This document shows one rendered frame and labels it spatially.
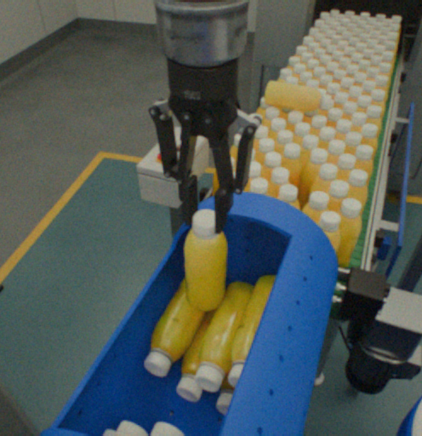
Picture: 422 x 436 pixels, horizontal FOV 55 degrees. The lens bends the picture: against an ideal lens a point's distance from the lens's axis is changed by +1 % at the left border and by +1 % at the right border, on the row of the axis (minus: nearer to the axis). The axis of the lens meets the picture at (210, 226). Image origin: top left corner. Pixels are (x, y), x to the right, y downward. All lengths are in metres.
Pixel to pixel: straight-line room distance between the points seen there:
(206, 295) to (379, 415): 1.33
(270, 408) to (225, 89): 0.33
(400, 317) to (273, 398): 0.59
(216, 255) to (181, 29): 0.31
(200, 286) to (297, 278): 0.16
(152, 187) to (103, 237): 1.47
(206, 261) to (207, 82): 0.27
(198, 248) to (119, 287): 1.58
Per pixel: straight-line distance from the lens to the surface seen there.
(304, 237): 0.61
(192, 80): 0.42
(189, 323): 0.68
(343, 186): 0.95
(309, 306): 0.56
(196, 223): 0.56
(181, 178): 0.53
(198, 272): 0.60
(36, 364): 2.00
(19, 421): 1.29
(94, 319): 2.04
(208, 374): 0.62
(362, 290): 0.85
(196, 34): 0.40
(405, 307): 1.05
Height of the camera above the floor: 1.62
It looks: 43 degrees down
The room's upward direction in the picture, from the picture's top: straight up
